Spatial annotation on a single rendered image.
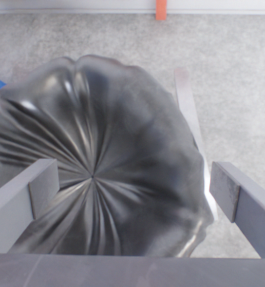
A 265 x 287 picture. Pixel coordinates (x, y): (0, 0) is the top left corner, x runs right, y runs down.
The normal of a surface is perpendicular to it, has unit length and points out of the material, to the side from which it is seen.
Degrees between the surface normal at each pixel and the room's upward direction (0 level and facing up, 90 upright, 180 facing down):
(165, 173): 54
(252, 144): 0
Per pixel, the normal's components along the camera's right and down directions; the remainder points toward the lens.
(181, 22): -0.12, -0.14
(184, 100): -0.37, -0.43
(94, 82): -0.55, 0.54
